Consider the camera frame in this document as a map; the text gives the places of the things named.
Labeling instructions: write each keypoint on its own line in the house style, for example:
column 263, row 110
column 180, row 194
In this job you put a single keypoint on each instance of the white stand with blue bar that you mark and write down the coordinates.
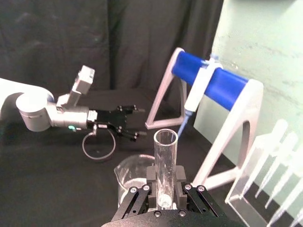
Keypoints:
column 222, row 89

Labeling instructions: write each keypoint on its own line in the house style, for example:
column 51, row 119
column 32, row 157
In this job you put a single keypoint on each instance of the clear glass beaker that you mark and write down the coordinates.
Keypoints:
column 135, row 172

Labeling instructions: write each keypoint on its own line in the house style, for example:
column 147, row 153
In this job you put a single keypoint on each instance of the clear glass test tube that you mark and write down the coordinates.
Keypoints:
column 165, row 160

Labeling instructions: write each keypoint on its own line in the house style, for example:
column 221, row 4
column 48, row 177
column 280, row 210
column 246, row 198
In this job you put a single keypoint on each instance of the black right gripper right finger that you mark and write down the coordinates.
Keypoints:
column 180, row 186

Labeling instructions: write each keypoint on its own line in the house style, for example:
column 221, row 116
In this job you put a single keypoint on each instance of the white pipette with blue tip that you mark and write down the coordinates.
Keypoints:
column 197, row 94

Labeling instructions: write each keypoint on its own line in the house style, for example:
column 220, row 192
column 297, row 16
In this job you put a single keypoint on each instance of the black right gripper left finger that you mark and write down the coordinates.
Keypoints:
column 151, row 189

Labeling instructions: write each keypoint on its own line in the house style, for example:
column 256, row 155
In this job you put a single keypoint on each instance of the black table cloth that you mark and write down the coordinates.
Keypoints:
column 47, row 179

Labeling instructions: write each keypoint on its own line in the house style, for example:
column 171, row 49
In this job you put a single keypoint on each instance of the clear acrylic dropper rack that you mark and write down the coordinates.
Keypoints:
column 239, row 198

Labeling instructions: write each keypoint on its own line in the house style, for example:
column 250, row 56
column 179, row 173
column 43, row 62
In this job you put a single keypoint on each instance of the black backdrop curtain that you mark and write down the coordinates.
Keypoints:
column 118, row 42

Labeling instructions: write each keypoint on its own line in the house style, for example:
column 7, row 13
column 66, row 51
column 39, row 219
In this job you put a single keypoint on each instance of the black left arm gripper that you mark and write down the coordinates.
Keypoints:
column 111, row 120

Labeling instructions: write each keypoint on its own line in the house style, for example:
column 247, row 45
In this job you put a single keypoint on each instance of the translucent plastic dropper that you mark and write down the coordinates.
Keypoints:
column 267, row 153
column 279, row 165
column 287, row 203
column 298, row 218
column 287, row 182

